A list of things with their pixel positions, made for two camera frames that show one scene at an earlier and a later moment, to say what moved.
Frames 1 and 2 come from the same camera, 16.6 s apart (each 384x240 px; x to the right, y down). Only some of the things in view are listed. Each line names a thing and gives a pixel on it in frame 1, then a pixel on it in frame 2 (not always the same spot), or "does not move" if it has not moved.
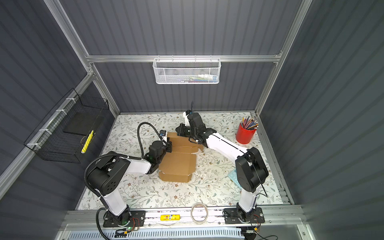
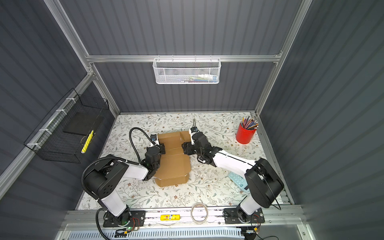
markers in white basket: x=204 y=78 does not move
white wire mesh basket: x=187 y=70 does not move
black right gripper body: x=187 y=131 to x=192 y=149
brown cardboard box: x=179 y=165 does not move
